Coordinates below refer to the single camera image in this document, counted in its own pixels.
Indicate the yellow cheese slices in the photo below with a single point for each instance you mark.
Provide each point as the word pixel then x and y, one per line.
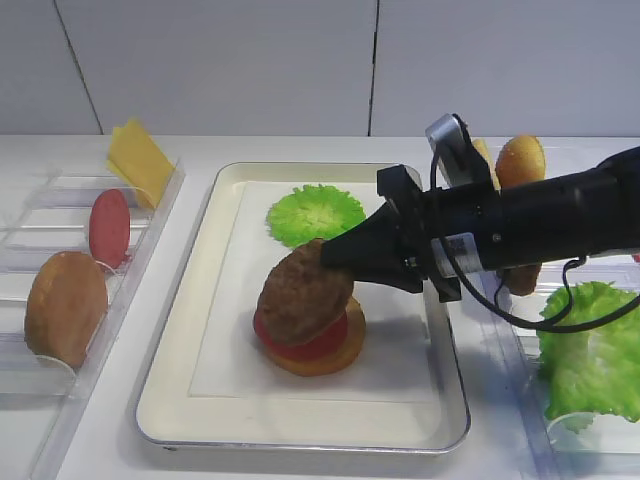
pixel 136 159

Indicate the right sesame bun top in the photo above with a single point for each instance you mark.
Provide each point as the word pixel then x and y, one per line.
pixel 521 161

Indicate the red tomato slice in rack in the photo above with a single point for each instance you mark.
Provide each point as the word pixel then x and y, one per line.
pixel 109 228

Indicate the right clear acrylic rack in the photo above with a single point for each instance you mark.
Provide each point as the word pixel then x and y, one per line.
pixel 508 438

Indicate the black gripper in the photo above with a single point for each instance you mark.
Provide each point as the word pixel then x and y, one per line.
pixel 437 234

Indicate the large green lettuce leaf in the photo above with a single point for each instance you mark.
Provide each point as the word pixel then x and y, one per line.
pixel 595 371

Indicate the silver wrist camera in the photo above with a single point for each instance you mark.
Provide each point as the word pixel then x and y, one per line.
pixel 459 162

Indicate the bottom bun slice on tray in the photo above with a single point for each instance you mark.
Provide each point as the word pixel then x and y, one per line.
pixel 334 362

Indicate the white paper liner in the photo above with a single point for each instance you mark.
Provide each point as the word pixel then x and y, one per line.
pixel 392 365

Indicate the left sesame bun half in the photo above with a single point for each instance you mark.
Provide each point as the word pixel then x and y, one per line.
pixel 482 148

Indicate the brown bun slice in rack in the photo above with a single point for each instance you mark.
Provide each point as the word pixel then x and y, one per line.
pixel 67 300

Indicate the metal baking tray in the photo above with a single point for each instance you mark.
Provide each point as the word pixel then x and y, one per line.
pixel 168 414

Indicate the tomato slice on tray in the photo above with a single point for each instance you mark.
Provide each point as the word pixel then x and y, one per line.
pixel 325 343

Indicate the brown meat patty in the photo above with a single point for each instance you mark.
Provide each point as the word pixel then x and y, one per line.
pixel 301 298
pixel 521 280

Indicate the left clear acrylic rack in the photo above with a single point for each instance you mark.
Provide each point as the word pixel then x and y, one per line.
pixel 42 399

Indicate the round lettuce piece on tray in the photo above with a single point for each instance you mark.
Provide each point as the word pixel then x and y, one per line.
pixel 313 211

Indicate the clear acrylic rack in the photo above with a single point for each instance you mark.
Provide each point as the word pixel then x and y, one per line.
pixel 508 438
pixel 42 399

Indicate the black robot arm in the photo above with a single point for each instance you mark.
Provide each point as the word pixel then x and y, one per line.
pixel 591 213

